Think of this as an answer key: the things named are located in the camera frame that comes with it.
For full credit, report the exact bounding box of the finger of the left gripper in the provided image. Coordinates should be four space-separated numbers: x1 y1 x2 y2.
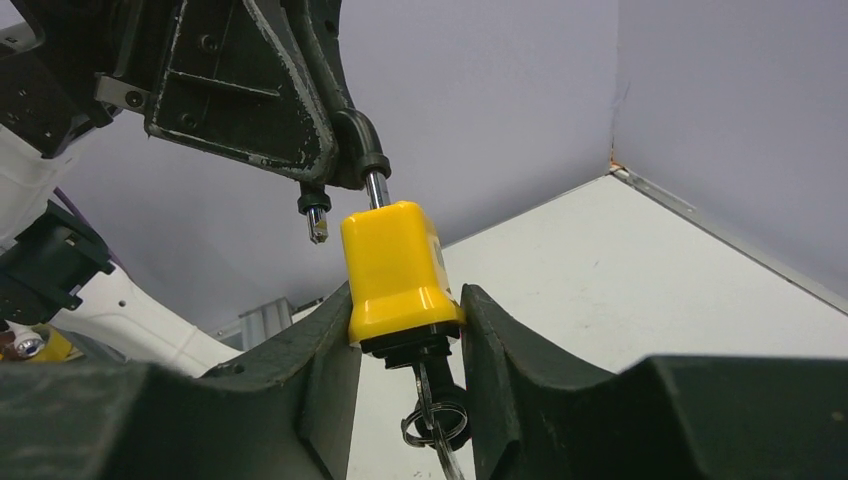
284 0 391 190

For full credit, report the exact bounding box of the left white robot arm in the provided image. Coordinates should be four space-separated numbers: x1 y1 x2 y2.
1 1 391 377

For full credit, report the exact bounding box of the yellow padlock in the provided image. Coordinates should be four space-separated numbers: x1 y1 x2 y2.
304 109 465 369

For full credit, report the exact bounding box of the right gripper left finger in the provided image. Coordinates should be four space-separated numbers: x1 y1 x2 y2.
1 286 361 479

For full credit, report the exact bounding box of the aluminium frame rail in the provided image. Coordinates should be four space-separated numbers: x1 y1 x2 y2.
208 297 325 351

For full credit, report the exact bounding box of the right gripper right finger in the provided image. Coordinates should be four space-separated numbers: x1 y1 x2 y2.
461 284 847 479

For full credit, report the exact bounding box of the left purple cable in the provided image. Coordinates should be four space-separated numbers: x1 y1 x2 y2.
52 187 127 273

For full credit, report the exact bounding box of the yellow padlock key bunch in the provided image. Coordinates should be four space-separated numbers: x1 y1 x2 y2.
400 359 470 479

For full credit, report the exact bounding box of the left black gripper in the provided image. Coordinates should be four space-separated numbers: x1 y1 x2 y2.
0 0 340 187

